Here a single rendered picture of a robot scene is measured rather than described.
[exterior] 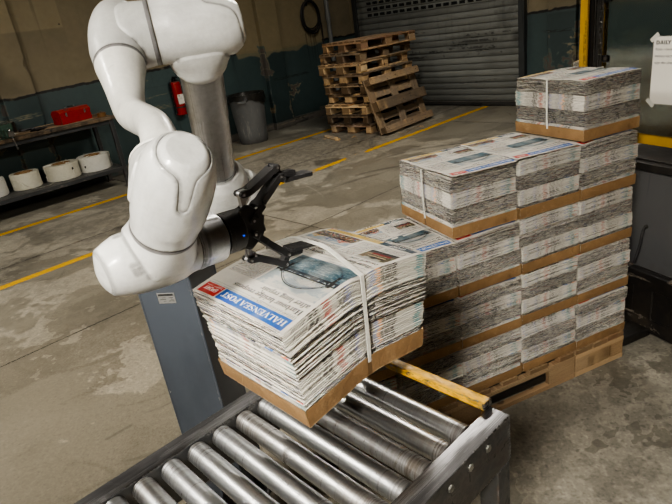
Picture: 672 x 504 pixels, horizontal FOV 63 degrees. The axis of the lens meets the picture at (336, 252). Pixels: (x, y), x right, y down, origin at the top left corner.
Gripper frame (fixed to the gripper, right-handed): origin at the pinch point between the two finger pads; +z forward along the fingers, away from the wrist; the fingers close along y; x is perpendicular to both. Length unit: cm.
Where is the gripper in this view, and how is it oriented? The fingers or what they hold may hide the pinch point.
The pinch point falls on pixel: (306, 207)
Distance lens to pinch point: 109.8
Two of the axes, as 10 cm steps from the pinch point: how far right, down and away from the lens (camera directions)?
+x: 6.9, 2.2, -6.9
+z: 7.2, -2.9, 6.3
